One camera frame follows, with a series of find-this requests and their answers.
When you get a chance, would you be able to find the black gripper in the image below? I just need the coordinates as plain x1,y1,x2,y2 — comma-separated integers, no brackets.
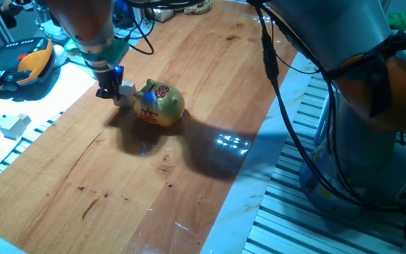
95,65,125,100

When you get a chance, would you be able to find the pale wooden cube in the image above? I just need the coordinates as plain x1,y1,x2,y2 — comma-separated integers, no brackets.
113,80,137,109

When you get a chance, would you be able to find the white rounded object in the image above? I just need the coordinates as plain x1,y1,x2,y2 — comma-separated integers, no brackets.
52,44,68,68

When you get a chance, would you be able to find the person's bare hand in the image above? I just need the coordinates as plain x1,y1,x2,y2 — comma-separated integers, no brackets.
0,0,18,12

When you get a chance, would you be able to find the golden piggy bank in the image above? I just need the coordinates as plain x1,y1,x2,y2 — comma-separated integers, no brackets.
133,78,185,129

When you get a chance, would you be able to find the white paper sheet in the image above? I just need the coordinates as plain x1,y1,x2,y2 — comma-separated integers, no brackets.
0,61,97,184

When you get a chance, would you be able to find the orange wooden board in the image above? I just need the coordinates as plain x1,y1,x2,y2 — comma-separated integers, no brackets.
0,0,297,254

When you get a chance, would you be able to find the small wooden block piece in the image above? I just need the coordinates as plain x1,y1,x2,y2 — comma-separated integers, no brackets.
17,112,32,126

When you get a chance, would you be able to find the orange black teach pendant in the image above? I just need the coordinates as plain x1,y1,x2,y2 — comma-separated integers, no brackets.
0,37,55,92

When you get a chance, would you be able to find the pale wooden block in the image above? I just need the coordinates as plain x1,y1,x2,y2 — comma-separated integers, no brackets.
0,114,27,140

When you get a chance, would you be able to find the green wrist bracket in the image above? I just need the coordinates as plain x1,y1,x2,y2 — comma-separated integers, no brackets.
63,37,130,67

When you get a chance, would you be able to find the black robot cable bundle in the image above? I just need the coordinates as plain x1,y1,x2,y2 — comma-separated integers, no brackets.
113,0,406,214

